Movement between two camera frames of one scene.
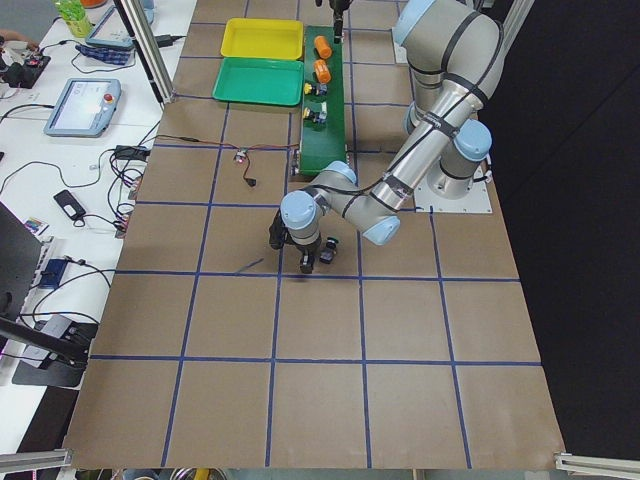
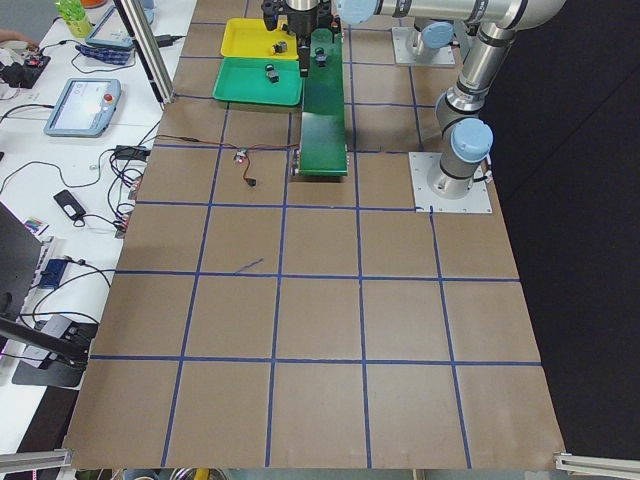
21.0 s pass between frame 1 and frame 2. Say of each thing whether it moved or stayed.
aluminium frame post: stayed
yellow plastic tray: stayed
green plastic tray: stayed
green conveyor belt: stayed
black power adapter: stayed
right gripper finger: moved
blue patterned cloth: stayed
